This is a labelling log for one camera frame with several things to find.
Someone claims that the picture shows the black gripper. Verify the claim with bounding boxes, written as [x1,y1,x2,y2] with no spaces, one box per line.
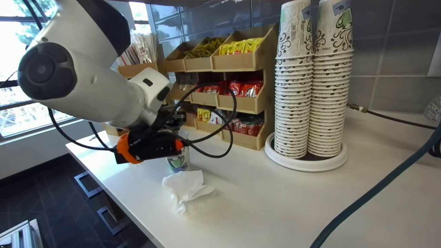
[152,116,186,141]

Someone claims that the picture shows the printed paper cup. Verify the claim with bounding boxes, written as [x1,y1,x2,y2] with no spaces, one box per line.
[165,137,192,174]

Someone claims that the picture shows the white round cup tray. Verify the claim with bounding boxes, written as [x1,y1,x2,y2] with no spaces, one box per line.
[263,131,349,174]

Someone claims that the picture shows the yellow packet with dark print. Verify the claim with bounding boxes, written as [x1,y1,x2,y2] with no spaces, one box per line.
[196,108,212,124]

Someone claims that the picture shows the white packets in rack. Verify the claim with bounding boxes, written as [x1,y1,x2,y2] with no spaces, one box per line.
[208,109,226,127]

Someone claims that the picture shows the small bunch of red sachets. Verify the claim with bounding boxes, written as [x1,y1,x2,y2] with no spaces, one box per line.
[193,82,230,95]

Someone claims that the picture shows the crumpled white napkin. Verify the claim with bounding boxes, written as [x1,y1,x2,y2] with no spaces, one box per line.
[161,170,218,217]

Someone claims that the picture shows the tall bamboo organizer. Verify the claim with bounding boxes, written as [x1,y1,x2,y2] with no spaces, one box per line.
[116,61,163,80]

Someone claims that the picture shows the red sachets with dark print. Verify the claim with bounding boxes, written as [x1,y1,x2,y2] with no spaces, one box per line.
[223,116,265,138]

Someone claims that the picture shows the clear wrapped stirrer packets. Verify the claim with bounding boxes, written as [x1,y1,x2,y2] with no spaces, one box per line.
[114,32,157,66]

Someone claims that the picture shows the large bunch of red sachets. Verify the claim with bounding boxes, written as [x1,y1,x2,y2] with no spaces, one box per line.
[227,80,265,100]

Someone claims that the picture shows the olive yellow sachets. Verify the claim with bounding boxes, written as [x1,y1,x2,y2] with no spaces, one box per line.
[189,38,226,60]

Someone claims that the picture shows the wooden condiment bin rack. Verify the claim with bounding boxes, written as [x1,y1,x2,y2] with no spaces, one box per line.
[160,25,280,152]

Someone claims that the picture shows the bright yellow sachets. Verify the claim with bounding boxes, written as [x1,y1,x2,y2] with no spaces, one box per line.
[218,38,266,58]

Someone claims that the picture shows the tall stack of paper cups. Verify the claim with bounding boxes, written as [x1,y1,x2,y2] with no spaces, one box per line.
[307,0,356,159]
[273,0,316,160]

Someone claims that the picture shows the white metal rack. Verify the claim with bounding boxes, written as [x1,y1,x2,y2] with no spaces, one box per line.
[0,219,45,248]

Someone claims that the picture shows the clear patterned object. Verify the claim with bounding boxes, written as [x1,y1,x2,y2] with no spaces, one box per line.
[423,94,441,126]

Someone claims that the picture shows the wrist camera with orange mount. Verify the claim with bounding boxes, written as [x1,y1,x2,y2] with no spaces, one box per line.
[113,130,186,166]

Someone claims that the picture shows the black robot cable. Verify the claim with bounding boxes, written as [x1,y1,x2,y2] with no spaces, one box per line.
[47,82,238,160]

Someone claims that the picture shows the grey cabinet handle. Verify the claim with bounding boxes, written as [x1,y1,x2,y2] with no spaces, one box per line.
[95,206,131,237]
[73,171,103,200]

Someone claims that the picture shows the dark teal hose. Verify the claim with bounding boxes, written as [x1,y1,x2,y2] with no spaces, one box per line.
[309,133,441,248]

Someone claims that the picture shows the thin black power cable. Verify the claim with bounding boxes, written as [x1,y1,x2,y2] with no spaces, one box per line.
[347,104,441,133]

